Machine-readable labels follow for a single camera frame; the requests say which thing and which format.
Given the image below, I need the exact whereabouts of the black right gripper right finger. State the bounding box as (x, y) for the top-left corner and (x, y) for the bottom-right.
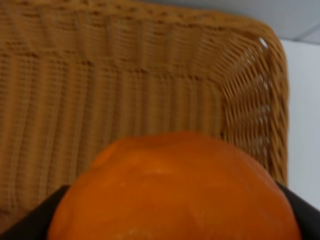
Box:
(276, 182), (320, 240)

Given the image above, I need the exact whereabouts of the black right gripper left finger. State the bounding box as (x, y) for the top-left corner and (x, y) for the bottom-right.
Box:
(0, 185), (70, 240)

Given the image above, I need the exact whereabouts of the orange mandarin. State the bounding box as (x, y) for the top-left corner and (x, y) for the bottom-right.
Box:
(47, 132), (302, 240)

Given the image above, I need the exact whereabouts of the light orange wicker basket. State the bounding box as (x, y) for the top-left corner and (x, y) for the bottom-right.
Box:
(0, 0), (289, 227)

